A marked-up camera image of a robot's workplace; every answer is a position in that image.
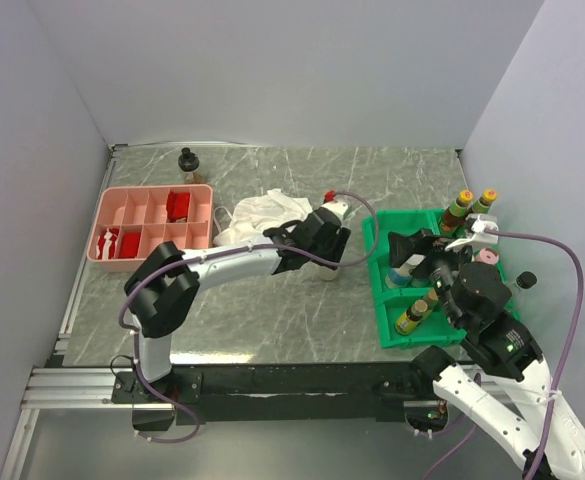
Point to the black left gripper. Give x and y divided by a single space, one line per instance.
338 242

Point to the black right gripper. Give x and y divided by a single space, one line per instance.
399 245

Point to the small yellow dropper bottle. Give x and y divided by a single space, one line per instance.
411 317

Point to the pink lid spice jar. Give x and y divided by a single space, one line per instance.
488 256

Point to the red sauce bottle yellow cap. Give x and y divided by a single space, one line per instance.
483 204

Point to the dark sauce bottle black cap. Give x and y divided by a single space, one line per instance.
522 283

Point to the black cap spice jar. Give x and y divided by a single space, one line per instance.
189 164

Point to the silver lid blue label jar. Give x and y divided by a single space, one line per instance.
419 280

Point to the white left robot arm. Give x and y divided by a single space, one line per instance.
160 293

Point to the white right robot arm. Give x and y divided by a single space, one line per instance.
538 429

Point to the white crumpled cloth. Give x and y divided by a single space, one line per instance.
253 215

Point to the green compartment bin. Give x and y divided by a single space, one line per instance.
389 302

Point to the red packet back compartment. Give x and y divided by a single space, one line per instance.
177 206

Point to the red packet compartment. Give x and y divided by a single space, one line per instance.
177 206
129 244

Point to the pink compartment tray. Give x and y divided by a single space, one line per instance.
143 208

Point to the red packet front compartment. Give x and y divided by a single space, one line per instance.
129 244

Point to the red white striped packet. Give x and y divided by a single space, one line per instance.
106 244

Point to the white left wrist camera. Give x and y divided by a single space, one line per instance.
336 206

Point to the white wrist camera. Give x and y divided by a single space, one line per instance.
336 206
479 233

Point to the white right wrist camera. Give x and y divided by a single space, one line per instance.
479 233

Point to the black front mounting rail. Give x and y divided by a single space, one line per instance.
385 392

